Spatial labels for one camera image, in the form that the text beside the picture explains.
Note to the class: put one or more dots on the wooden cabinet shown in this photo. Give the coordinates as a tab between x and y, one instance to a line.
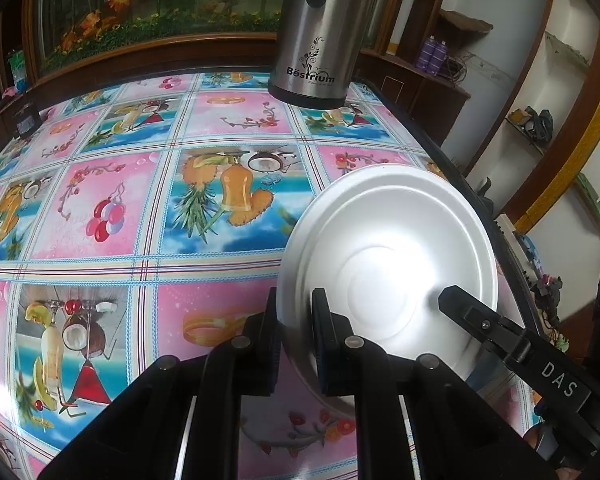
130	60

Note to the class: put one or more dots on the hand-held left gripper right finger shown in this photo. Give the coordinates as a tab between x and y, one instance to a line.
322	350

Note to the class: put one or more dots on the small white bowl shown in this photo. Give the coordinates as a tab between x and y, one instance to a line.
390	240

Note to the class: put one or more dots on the green bottle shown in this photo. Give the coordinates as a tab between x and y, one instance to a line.
17	72

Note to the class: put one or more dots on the dark bag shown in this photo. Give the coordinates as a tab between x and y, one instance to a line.
540	122

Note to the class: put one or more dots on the small black object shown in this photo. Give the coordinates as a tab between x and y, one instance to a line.
27	120

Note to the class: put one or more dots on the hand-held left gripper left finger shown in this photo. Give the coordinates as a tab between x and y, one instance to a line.
275	345

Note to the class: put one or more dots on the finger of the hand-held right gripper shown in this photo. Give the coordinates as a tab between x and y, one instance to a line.
480	322

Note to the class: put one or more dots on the white power strip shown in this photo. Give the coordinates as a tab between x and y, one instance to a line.
509	225

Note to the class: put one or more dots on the steel thermos flask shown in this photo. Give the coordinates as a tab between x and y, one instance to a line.
320	35

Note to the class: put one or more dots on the flower mural panel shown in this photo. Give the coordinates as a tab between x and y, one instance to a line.
155	5

